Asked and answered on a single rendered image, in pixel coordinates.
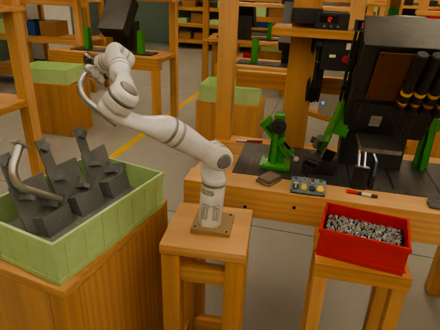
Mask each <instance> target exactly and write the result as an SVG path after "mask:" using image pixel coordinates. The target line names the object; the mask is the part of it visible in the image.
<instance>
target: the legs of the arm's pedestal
mask: <svg viewBox="0 0 440 330"><path fill-rule="evenodd" d="M248 251H249V243H248V247H247V255H246V263H245V264H240V263H231V262H225V265H217V264H211V263H202V262H196V258H195V257H185V256H180V255H170V254H164V253H161V267H162V304H163V324H164V330H195V329H200V330H242V325H243V317H244V301H245V292H246V276H247V267H248ZM196 283H202V284H211V285H220V286H223V312H222V316H214V315H209V314H201V313H196V312H195V302H196Z"/></svg>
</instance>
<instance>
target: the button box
mask: <svg viewBox="0 0 440 330"><path fill-rule="evenodd" d="M295 177H298V176H293V175H292V177H291V187H290V192H291V193H297V194H306V195H311V196H320V197H325V187H326V180H324V179H322V180H323V183H319V179H315V182H313V183H312V182H311V181H310V180H311V179H313V178H309V177H306V178H307V181H303V177H299V180H297V181H296V180H295ZM294 183H297V184H299V188H298V189H294V188H293V184H294ZM301 185H306V186H307V188H306V189H305V190H303V189H301ZM311 185H313V186H315V190H314V191H311V190H310V189H309V187H310V186H311ZM319 186H322V187H323V188H324V190H323V192H318V191H317V188H318V187H319Z"/></svg>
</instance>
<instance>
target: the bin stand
mask: <svg viewBox="0 0 440 330"><path fill-rule="evenodd" d="M319 228H320V226H315V229H314V238H313V241H314V245H313V249H312V256H311V261H310V269H309V273H308V281H307V285H306V293H305V297H304V305H303V310H302V317H301V324H300V329H299V330H318V325H319V321H320V314H321V308H322V304H323V298H324V294H325V287H326V283H327V279H328V278H330V279H334V280H341V281H345V282H353V283H357V284H364V285H371V286H373V290H372V293H371V297H370V300H369V305H368V308H367V313H366V316H365V321H364V324H363V329H362V330H395V329H396V327H397V323H398V320H399V316H400V313H401V309H402V307H403V303H404V300H405V297H406V294H407V292H409V291H410V288H411V284H412V282H413V277H412V275H411V272H410V269H409V266H408V263H406V265H405V272H406V273H405V274H403V276H398V275H395V274H390V273H387V272H383V271H379V270H375V269H371V268H367V267H364V266H359V265H354V264H351V263H347V262H344V261H339V260H336V259H331V258H328V257H323V256H320V255H316V252H315V249H316V247H317V244H318V240H319V237H320V232H318V230H319Z"/></svg>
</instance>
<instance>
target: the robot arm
mask: <svg viewBox="0 0 440 330"><path fill-rule="evenodd" d="M83 60H84V63H85V65H84V70H85V71H86V72H87V73H88V74H89V75H90V76H91V77H92V78H93V79H94V80H95V81H96V82H97V83H99V84H103V83H104V82H105V79H107V80H109V78H111V80H112V81H113V82H114V83H113V84H112V85H111V86H110V87H109V88H108V89H107V91H106V92H105V94H104V95H103V96H102V97H101V99H100V100H99V102H98V109H99V111H100V112H101V113H102V114H103V115H104V116H105V117H107V118H109V119H110V120H112V121H114V122H117V123H119V124H121V125H124V126H127V127H129V128H132V129H135V130H137V131H139V132H142V133H144V134H146V135H148V136H150V137H152V138H154V139H156V140H158V141H160V142H161V143H163V144H165V145H167V146H169V147H171V148H173V149H176V150H178V151H181V152H182V153H185V154H187V155H190V156H193V157H195V158H197V159H198V160H201V163H200V175H201V177H202V184H201V191H200V205H199V214H198V222H199V224H200V225H201V227H206V228H212V229H216V228H217V227H218V226H219V225H220V224H221V220H222V214H223V203H224V197H225V187H226V181H227V179H226V176H225V173H224V171H225V170H228V169H229V168H230V167H231V166H232V163H233V155H232V153H231V151H230V150H229V149H228V148H227V147H226V146H224V145H223V144H222V143H221V142H219V141H216V140H213V141H208V140H207V139H205V138H204V137H202V136H201V135H200V134H199V133H198V132H196V131H195V130H194V129H192V128H191V127H190V126H188V125H187V124H185V123H184V122H181V121H180V120H178V119H176V118H175V117H172V116H169V115H139V114H137V113H133V112H132V110H133V109H134V108H135V107H136V105H137V104H138V101H139V94H138V91H137V88H136V86H135V83H134V81H133V78H132V76H131V68H132V67H133V65H134V64H135V60H136V59H135V56H134V55H133V54H132V53H131V52H130V51H129V50H128V49H126V48H125V47H123V46H122V45H121V44H120V43H117V42H113V43H110V44H109V45H108V46H107V48H106V49H105V52H103V53H101V54H98V55H97V56H92V57H91V56H90V53H89V52H86V53H85V54H84V55H83ZM108 72H109V73H108Z"/></svg>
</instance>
